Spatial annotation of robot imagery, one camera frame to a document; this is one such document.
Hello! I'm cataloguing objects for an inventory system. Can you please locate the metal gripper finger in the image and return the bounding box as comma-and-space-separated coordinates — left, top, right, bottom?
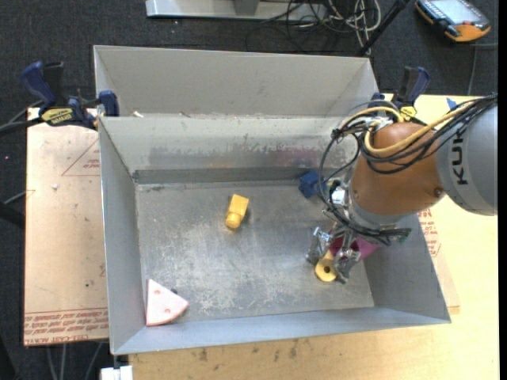
334, 249, 361, 284
304, 226, 333, 265

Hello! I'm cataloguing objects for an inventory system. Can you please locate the yellow disc with hole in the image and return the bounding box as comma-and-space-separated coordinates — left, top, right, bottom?
314, 250, 338, 284

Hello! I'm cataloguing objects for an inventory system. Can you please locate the magenta block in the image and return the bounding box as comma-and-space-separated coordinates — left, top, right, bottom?
328, 235, 378, 261

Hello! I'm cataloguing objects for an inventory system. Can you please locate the blue toy block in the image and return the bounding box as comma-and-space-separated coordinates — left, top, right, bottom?
298, 169, 326, 200

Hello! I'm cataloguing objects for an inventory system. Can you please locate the yellow toy block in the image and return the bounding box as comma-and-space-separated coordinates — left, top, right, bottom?
224, 193, 250, 230

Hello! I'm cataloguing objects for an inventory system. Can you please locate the grey metal bin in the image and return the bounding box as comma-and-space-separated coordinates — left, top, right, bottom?
93, 44, 452, 356

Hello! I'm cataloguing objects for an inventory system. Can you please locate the pink wedge with holes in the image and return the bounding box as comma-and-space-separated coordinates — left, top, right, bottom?
145, 278, 190, 327

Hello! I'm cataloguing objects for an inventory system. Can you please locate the brown cardboard board, red print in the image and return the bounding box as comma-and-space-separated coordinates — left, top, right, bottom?
23, 107, 462, 348

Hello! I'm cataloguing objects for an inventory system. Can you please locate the black cylinder on white bracket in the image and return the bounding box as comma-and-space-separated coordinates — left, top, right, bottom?
329, 178, 350, 206

